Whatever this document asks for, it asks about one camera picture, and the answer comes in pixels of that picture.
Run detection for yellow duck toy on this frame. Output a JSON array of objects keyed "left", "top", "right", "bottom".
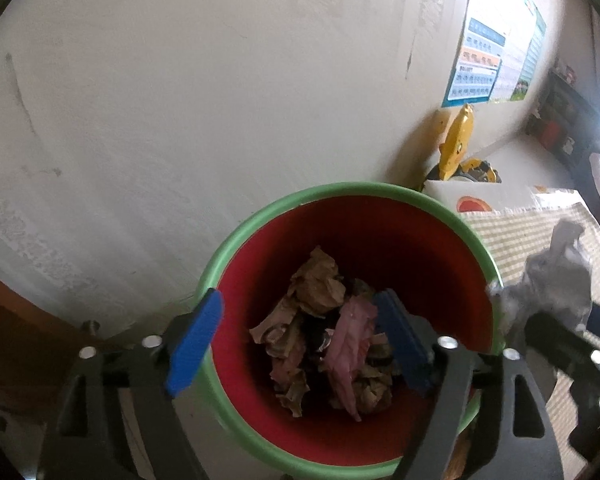
[{"left": 436, "top": 103, "right": 476, "bottom": 181}]

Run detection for green bin with red inside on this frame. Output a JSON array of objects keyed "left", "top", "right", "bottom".
[{"left": 194, "top": 181, "right": 505, "bottom": 480}]

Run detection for white chart wall poster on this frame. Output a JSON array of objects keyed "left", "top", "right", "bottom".
[{"left": 495, "top": 0, "right": 537, "bottom": 102}]

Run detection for silver wrapper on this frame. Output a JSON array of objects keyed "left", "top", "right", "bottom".
[{"left": 487, "top": 219, "right": 595, "bottom": 353}]

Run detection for tan wrapper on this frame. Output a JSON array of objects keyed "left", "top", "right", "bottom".
[{"left": 286, "top": 246, "right": 349, "bottom": 319}]

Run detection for brown wooden cabinet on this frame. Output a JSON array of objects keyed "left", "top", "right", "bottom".
[{"left": 0, "top": 264, "right": 103, "bottom": 480}]

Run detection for green chart wall poster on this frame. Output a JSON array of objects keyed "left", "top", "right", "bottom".
[{"left": 510, "top": 0, "right": 549, "bottom": 102}]

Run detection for white table with orange print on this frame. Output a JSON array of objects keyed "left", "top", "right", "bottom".
[{"left": 422, "top": 179, "right": 577, "bottom": 214}]

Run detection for pink snack wrapper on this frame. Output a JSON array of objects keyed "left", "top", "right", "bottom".
[{"left": 320, "top": 294, "right": 382, "bottom": 422}]

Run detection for yellow toy car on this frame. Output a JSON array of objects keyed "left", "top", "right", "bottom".
[{"left": 426, "top": 158, "right": 504, "bottom": 187}]

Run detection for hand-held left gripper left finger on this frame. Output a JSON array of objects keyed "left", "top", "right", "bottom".
[{"left": 45, "top": 287, "right": 226, "bottom": 480}]

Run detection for blue letter wall poster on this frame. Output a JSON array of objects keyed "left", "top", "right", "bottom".
[{"left": 441, "top": 0, "right": 520, "bottom": 109}]

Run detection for dark shelf desk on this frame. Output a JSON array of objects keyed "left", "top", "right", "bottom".
[{"left": 526, "top": 66, "right": 600, "bottom": 162}]

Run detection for orange container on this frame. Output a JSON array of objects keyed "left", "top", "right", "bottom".
[{"left": 538, "top": 120, "right": 562, "bottom": 149}]

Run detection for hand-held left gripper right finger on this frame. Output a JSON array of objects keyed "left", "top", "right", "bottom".
[{"left": 372, "top": 288, "right": 566, "bottom": 480}]

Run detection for beige striped table cloth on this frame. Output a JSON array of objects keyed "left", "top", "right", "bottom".
[{"left": 459, "top": 202, "right": 600, "bottom": 463}]

